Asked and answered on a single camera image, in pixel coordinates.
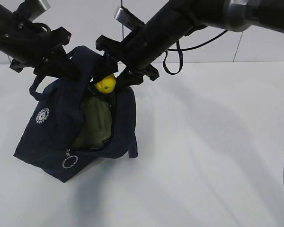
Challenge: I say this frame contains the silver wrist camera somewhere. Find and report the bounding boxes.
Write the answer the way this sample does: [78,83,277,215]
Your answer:
[17,0,51,21]
[114,6,145,31]

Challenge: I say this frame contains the navy blue lunch bag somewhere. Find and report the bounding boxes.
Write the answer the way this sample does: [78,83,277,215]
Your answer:
[14,46,138,182]

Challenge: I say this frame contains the glass container with green lid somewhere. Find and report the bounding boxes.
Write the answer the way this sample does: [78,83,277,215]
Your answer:
[72,96,112,149]

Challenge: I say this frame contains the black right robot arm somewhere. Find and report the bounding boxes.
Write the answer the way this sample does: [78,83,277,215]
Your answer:
[93,0,284,87]

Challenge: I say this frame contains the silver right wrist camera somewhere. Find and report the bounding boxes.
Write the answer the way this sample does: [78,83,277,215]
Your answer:
[114,6,145,31]

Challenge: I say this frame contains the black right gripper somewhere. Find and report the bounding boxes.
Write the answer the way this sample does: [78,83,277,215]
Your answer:
[92,27,159,90]

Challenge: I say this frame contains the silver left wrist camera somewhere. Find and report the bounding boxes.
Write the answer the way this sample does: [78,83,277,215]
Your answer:
[17,0,51,21]

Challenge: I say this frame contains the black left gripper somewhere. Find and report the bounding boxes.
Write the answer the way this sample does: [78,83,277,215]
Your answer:
[9,26,81,80]

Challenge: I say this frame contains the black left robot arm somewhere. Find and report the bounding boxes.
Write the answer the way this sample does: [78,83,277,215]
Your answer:
[0,0,80,80]

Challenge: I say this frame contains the yellow lemon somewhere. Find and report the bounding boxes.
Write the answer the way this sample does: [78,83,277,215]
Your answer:
[94,74,116,94]

